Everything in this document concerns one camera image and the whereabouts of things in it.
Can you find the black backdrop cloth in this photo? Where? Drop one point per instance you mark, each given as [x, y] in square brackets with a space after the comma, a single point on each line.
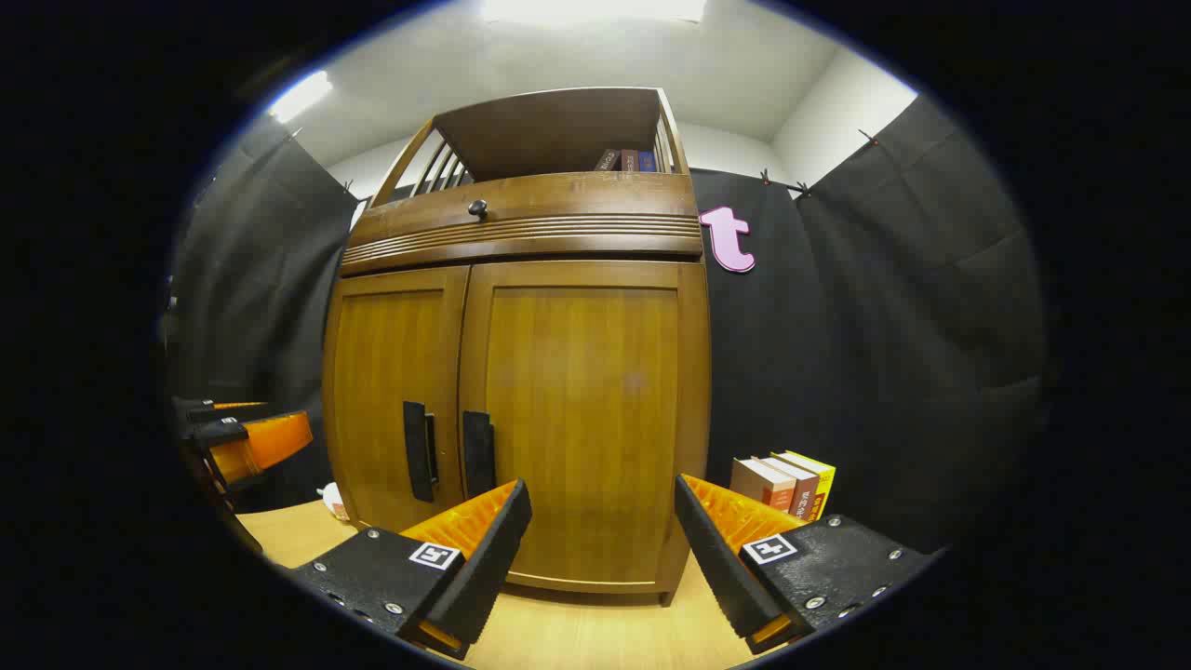
[884, 326]

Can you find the black round drawer knob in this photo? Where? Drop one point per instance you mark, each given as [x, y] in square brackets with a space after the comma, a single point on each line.
[477, 208]

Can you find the small white soft item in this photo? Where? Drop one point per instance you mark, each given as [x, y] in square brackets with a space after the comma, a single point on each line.
[333, 502]

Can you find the ceiling light panel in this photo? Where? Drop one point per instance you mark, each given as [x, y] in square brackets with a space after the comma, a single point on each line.
[595, 9]
[300, 96]

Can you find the wooden double-door shoe cabinet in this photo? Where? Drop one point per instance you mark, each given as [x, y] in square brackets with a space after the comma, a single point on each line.
[521, 130]

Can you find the wooden shoe cabinet door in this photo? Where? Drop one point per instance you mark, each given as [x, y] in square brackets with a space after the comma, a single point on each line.
[391, 363]
[586, 400]

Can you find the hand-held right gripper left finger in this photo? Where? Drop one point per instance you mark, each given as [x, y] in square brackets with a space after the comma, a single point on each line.
[488, 568]

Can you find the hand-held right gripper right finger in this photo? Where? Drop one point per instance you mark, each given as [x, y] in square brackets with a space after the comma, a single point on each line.
[721, 568]

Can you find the wooden cabinet drawer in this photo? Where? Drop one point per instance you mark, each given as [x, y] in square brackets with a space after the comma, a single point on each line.
[577, 209]

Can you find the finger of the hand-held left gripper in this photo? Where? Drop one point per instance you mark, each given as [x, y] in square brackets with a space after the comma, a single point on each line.
[209, 409]
[270, 442]

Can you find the yellow book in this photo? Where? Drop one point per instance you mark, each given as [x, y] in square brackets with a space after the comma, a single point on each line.
[819, 479]

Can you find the dark book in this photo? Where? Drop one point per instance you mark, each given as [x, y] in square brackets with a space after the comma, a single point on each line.
[608, 160]

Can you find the blue book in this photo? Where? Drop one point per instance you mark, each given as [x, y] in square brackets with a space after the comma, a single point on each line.
[648, 162]

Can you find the brown and white book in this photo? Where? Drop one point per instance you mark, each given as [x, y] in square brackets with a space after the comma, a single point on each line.
[756, 484]
[798, 486]

